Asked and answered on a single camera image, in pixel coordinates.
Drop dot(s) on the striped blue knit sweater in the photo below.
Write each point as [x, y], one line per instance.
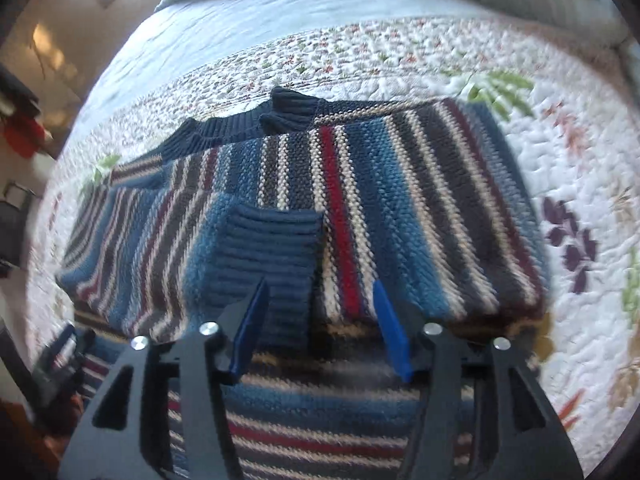
[380, 200]

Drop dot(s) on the red cloth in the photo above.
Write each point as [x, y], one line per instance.
[22, 135]

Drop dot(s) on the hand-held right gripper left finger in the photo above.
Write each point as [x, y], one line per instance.
[246, 330]

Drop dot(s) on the white floral quilt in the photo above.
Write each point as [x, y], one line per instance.
[565, 125]

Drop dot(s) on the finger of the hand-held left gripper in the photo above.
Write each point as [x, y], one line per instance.
[67, 342]

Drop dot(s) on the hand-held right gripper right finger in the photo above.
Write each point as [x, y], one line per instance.
[392, 332]

